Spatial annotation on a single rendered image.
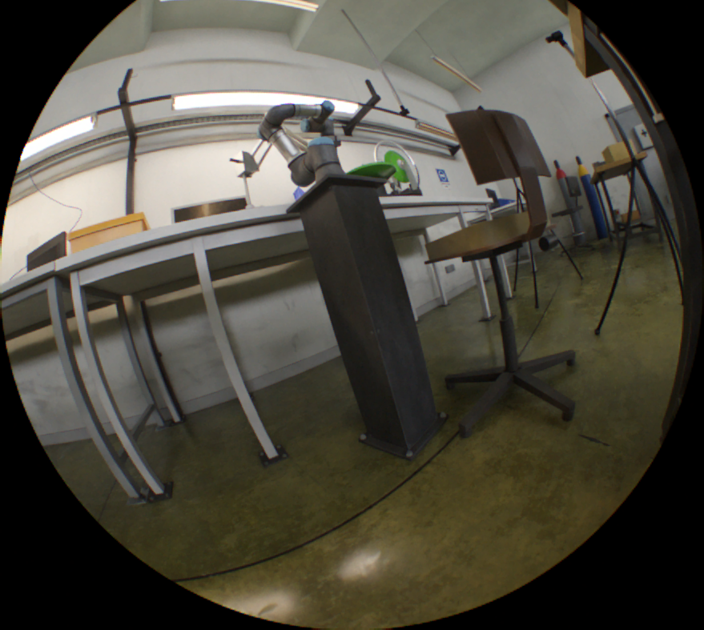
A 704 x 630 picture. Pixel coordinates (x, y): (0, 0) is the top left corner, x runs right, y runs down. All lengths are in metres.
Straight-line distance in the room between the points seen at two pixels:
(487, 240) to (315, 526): 0.85
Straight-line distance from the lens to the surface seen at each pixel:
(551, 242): 0.73
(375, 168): 1.18
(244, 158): 1.05
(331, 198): 0.66
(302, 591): 0.66
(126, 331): 1.75
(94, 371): 1.02
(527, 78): 6.19
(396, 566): 0.63
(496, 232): 0.66
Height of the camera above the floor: 0.58
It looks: level
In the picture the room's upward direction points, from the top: 16 degrees counter-clockwise
